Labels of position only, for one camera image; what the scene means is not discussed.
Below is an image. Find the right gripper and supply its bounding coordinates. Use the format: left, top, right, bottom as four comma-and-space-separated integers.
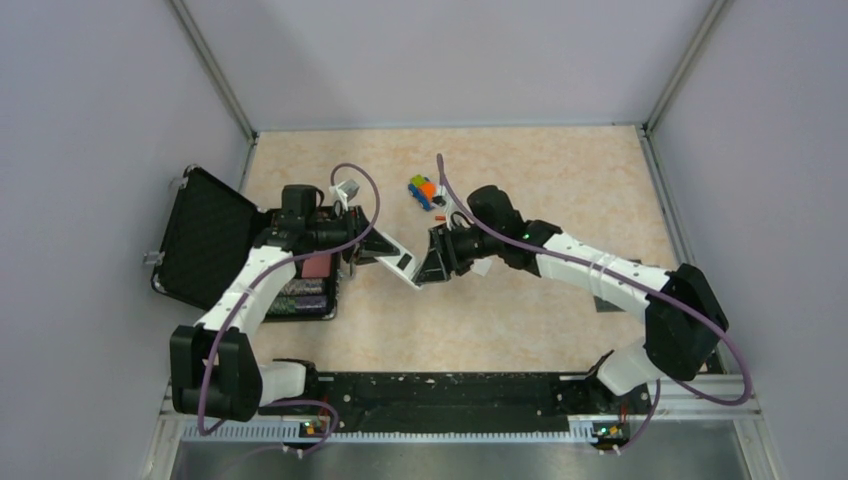
416, 221, 502, 286

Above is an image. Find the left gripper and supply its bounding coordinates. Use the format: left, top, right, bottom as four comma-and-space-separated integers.
307, 204, 401, 264

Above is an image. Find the white remote control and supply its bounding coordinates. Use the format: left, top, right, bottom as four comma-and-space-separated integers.
376, 250, 422, 290

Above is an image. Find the white battery cover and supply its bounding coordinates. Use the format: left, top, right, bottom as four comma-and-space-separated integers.
470, 258, 493, 276

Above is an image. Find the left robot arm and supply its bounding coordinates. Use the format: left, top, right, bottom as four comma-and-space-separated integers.
170, 184, 400, 421

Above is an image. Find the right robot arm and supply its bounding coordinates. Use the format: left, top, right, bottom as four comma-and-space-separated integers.
412, 185, 728, 412

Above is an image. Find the colourful toy car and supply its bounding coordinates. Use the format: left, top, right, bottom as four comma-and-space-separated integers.
407, 175, 438, 211

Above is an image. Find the black open case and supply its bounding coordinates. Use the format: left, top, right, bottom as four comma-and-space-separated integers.
151, 165, 341, 322

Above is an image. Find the grey brick baseplate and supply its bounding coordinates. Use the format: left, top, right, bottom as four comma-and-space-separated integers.
588, 254, 640, 312

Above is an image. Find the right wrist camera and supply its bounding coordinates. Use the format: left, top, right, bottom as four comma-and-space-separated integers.
433, 194, 470, 230

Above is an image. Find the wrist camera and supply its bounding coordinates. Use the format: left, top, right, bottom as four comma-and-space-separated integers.
433, 194, 470, 230
330, 179, 360, 210

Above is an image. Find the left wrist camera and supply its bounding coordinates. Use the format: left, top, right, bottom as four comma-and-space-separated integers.
330, 179, 360, 210

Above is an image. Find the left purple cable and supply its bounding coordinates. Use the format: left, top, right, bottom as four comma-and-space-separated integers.
197, 162, 382, 458

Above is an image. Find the purple cable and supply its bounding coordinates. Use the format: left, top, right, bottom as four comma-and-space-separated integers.
435, 153, 755, 455
197, 162, 382, 458

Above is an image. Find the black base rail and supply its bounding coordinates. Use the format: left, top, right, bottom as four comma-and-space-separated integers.
259, 372, 651, 442

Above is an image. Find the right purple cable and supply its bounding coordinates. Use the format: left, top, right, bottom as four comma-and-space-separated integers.
435, 153, 755, 455

